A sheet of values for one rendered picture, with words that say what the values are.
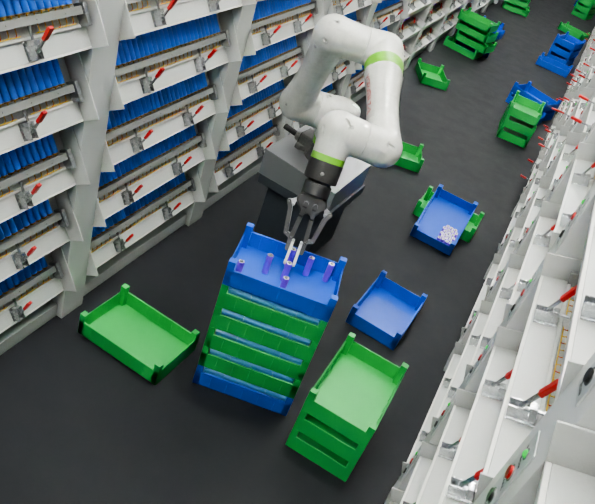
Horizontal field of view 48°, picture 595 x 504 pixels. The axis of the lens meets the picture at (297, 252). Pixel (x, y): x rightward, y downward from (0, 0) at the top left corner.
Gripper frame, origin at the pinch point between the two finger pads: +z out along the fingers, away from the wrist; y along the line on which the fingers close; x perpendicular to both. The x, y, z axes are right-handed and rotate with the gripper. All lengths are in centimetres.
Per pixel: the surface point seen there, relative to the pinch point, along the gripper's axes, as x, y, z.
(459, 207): -141, -68, -23
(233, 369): -5.3, 4.6, 39.4
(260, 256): -8.1, 8.4, 5.8
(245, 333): 1.0, 4.7, 25.9
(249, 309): 4.8, 5.8, 17.9
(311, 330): 5.0, -11.8, 17.4
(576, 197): 13, -60, -39
